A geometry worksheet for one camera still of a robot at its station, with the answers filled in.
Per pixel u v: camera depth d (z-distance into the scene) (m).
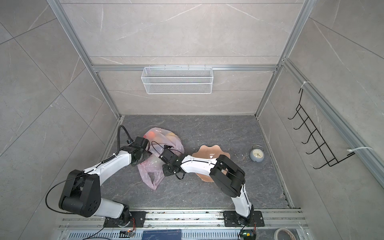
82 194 0.43
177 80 1.01
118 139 0.65
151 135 0.98
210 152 0.95
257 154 0.93
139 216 0.74
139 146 0.70
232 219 0.73
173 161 0.69
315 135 0.68
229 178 0.48
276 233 0.69
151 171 0.84
